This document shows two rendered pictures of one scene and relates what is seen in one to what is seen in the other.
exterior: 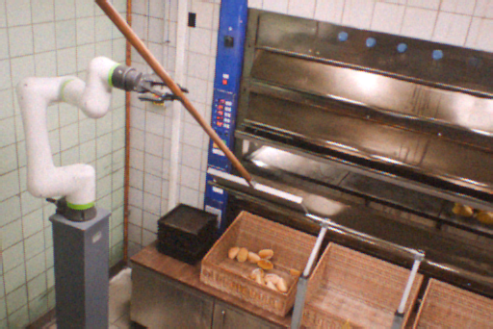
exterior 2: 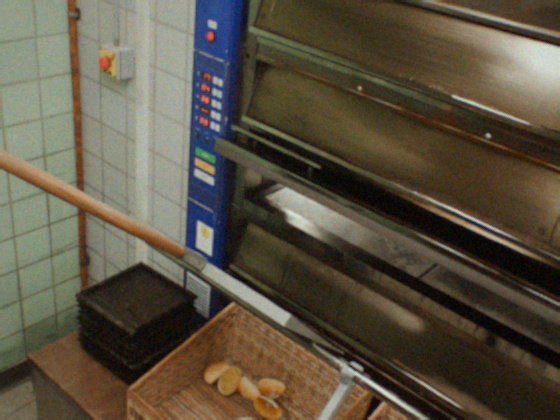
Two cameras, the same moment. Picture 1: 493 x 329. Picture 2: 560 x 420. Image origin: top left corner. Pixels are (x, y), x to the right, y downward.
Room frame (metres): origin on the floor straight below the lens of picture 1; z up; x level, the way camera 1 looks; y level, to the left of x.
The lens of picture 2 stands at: (1.27, -0.53, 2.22)
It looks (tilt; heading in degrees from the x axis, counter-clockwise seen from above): 29 degrees down; 13
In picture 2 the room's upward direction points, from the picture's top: 7 degrees clockwise
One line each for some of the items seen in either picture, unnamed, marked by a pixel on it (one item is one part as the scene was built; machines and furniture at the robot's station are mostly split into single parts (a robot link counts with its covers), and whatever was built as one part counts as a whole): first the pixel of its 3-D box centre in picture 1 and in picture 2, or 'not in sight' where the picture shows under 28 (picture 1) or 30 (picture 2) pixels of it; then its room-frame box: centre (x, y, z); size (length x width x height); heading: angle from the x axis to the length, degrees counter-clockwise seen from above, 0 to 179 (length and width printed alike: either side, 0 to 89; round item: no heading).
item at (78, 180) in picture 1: (77, 185); not in sight; (2.20, 0.75, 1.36); 0.16 x 0.13 x 0.19; 121
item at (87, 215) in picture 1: (70, 205); not in sight; (2.23, 0.79, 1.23); 0.26 x 0.15 x 0.06; 69
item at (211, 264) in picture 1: (261, 260); (249, 404); (2.72, -0.17, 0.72); 0.56 x 0.49 x 0.28; 64
